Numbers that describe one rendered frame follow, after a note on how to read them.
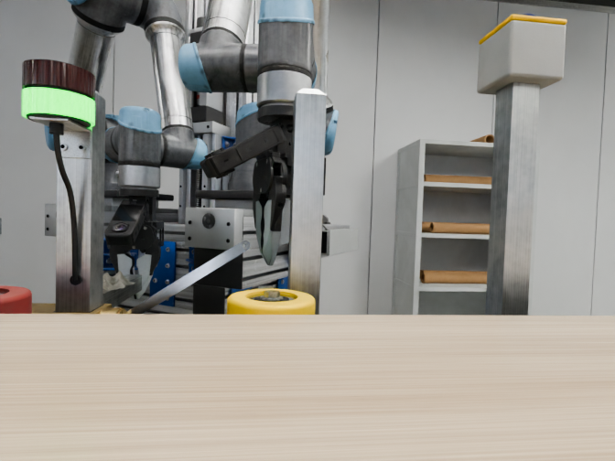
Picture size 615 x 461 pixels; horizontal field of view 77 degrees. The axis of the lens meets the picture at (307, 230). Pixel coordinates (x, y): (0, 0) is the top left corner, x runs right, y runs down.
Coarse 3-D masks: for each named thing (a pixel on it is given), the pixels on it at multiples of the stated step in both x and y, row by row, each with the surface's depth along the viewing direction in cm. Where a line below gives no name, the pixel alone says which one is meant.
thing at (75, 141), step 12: (36, 120) 36; (48, 120) 36; (60, 120) 36; (72, 120) 37; (84, 120) 37; (60, 132) 37; (72, 132) 40; (84, 132) 41; (60, 144) 40; (72, 144) 40; (84, 144) 41; (60, 156) 38; (72, 156) 41; (84, 156) 41; (60, 168) 38; (72, 192) 40; (72, 204) 40; (72, 216) 40; (72, 228) 40; (72, 240) 40; (72, 252) 40; (72, 264) 41; (72, 276) 41
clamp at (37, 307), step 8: (32, 304) 44; (40, 304) 44; (48, 304) 44; (104, 304) 45; (32, 312) 41; (40, 312) 41; (48, 312) 41; (56, 312) 41; (64, 312) 41; (72, 312) 41; (80, 312) 41; (88, 312) 41; (96, 312) 42; (104, 312) 42; (112, 312) 43; (120, 312) 43
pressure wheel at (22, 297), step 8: (0, 288) 35; (8, 288) 35; (16, 288) 35; (24, 288) 35; (0, 296) 32; (8, 296) 32; (16, 296) 32; (24, 296) 33; (0, 304) 31; (8, 304) 31; (16, 304) 32; (24, 304) 33; (0, 312) 31; (8, 312) 31; (16, 312) 32; (24, 312) 33
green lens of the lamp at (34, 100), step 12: (24, 96) 35; (36, 96) 35; (48, 96) 35; (60, 96) 35; (72, 96) 36; (84, 96) 37; (24, 108) 35; (36, 108) 35; (48, 108) 35; (60, 108) 35; (72, 108) 36; (84, 108) 37
